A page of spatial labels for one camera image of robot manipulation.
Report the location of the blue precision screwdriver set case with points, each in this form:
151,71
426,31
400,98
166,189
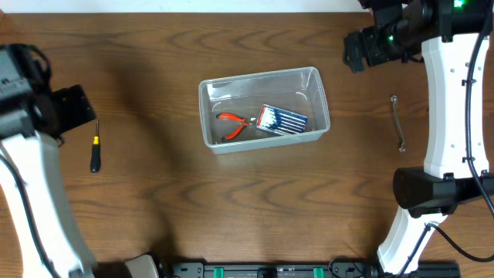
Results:
280,121

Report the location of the red-handled small pliers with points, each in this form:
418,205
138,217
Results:
236,124

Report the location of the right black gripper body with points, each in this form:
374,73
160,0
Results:
368,48

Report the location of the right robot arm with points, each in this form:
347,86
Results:
451,38

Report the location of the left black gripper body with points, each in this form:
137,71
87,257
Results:
72,106

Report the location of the clear plastic storage container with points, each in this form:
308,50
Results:
259,110

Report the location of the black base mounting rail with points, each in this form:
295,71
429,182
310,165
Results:
150,266

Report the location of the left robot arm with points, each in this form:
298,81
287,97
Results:
33,120

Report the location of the black yellow screwdriver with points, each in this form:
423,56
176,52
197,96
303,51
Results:
95,161

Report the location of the silver offset ring wrench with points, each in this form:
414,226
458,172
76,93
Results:
393,100

